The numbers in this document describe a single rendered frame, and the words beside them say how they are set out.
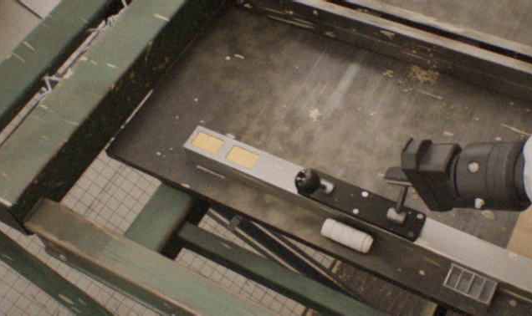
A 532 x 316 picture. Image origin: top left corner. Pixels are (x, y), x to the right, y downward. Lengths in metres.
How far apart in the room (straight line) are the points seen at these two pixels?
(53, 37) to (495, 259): 1.22
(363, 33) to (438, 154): 0.44
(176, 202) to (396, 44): 0.49
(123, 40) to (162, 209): 0.32
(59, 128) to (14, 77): 0.59
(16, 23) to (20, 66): 4.43
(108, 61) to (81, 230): 0.32
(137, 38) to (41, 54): 0.55
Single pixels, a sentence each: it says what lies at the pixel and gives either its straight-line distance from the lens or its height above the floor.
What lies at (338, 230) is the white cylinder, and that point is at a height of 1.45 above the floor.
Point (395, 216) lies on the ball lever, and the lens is 1.04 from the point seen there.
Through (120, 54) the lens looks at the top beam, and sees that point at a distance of 1.26.
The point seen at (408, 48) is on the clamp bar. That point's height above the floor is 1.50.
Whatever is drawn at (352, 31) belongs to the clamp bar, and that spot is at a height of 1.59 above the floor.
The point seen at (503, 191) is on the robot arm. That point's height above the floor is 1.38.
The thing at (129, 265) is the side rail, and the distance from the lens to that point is 1.06.
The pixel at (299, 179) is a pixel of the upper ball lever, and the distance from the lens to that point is 0.96.
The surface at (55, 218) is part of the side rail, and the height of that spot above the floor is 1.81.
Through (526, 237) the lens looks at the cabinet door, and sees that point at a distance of 1.10.
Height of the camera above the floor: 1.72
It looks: 6 degrees down
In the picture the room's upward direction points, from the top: 53 degrees counter-clockwise
